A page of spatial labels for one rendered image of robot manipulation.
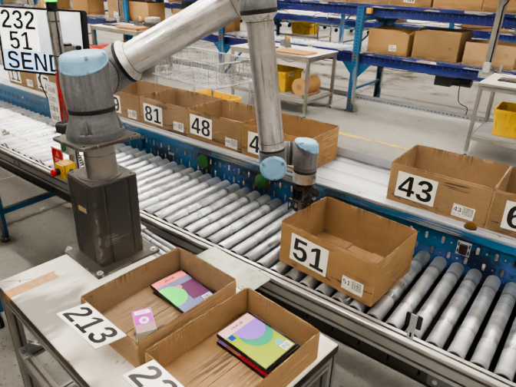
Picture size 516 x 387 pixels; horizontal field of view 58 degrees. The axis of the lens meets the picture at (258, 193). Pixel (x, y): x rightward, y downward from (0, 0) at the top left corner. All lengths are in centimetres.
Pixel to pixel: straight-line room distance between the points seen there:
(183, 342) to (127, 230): 55
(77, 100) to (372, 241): 116
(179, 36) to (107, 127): 39
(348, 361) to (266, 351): 119
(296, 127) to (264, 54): 104
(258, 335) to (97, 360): 45
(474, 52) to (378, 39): 121
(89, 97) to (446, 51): 520
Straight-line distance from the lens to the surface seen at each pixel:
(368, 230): 183
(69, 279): 175
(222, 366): 134
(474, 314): 170
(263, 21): 148
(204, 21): 163
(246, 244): 185
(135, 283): 159
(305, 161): 171
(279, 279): 167
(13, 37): 260
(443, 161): 219
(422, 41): 637
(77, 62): 155
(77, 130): 159
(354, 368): 245
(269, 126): 153
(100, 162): 164
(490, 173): 216
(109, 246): 173
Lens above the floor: 173
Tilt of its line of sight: 26 degrees down
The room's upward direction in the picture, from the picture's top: 2 degrees clockwise
